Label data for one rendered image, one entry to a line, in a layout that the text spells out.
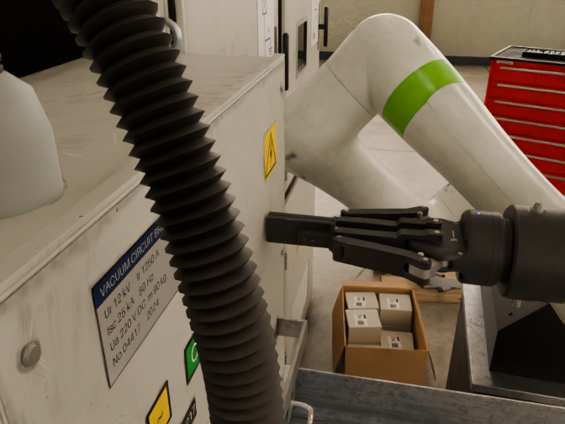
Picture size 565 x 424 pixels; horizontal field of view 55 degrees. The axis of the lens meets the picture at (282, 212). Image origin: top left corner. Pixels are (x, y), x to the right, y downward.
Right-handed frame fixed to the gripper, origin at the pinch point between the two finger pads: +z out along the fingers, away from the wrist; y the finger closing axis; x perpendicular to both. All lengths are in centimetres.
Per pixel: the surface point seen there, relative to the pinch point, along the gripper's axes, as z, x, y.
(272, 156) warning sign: 3.8, 6.6, 3.8
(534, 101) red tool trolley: -86, -52, 285
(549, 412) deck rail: -34.2, -32.6, 13.5
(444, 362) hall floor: -37, -123, 130
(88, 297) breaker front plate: 3.8, 12.7, -32.3
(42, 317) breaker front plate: 3.8, 13.9, -35.4
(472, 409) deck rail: -24.0, -34.2, 13.5
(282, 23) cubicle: 23, 10, 95
